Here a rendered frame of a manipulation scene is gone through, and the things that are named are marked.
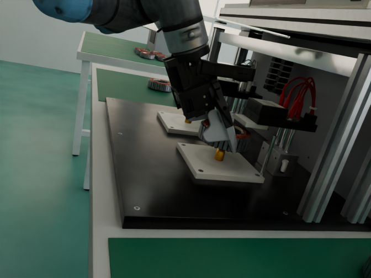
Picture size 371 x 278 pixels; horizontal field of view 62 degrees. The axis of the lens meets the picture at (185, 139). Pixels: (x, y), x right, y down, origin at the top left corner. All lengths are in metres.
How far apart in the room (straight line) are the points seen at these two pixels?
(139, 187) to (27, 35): 4.94
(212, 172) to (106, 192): 0.20
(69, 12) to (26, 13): 4.90
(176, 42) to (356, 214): 0.44
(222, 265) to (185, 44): 0.35
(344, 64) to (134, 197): 0.39
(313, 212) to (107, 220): 0.34
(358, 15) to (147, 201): 0.44
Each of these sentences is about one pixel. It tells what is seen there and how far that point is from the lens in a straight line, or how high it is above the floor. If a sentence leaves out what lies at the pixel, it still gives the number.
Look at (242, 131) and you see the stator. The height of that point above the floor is 0.86.
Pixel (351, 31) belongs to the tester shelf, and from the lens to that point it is 0.59.
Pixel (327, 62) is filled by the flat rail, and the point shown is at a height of 1.03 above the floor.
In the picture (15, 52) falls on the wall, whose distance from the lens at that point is 5.45.
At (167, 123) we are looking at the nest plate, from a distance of 0.84.
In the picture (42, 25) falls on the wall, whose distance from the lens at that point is 5.34.
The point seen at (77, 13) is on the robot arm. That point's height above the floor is 1.01.
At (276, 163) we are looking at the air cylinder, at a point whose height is 0.80.
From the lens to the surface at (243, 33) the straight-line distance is 1.02.
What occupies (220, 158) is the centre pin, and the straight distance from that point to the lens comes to 0.67.
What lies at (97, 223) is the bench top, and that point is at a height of 0.75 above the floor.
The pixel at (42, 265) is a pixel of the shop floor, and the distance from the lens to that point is 1.50.
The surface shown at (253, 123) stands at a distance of 0.64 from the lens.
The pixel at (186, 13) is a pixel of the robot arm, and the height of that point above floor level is 1.05.
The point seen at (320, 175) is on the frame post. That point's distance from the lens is 0.55.
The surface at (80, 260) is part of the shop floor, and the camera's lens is 1.52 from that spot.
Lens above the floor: 1.03
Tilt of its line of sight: 19 degrees down
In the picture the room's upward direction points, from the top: 13 degrees clockwise
